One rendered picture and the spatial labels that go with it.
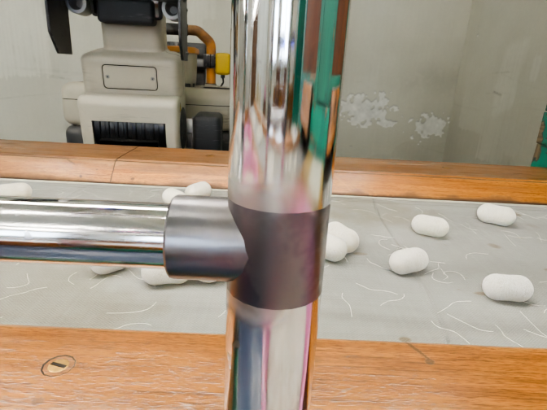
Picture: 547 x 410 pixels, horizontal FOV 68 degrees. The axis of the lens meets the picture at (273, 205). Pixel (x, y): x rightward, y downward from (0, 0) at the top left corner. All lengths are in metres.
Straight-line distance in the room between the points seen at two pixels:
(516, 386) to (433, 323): 0.08
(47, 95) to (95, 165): 2.11
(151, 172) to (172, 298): 0.26
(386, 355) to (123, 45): 0.96
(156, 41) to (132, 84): 0.11
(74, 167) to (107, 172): 0.04
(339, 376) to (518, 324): 0.15
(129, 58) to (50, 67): 1.61
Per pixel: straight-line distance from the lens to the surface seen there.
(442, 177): 0.54
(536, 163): 0.73
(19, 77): 2.69
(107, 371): 0.18
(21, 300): 0.29
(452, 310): 0.29
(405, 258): 0.31
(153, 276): 0.27
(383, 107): 2.55
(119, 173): 0.52
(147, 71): 1.02
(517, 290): 0.31
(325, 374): 0.17
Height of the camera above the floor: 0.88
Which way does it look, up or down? 18 degrees down
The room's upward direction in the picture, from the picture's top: 3 degrees clockwise
